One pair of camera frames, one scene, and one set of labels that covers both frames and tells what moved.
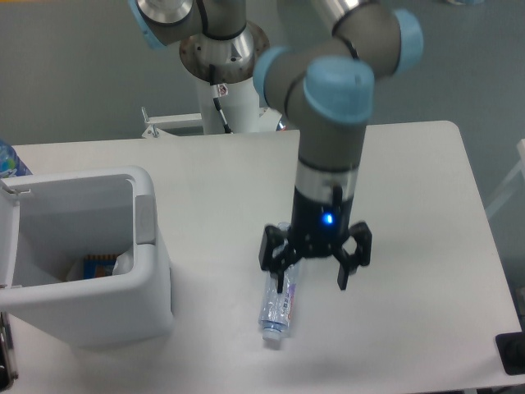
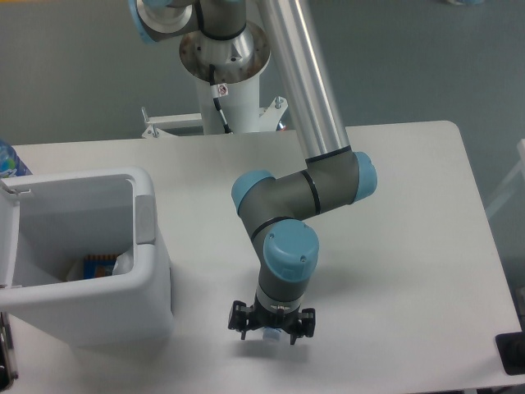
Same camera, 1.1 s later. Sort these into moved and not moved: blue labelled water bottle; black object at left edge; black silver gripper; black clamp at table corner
Moved: black silver gripper
Not moved: black clamp at table corner; blue labelled water bottle; black object at left edge
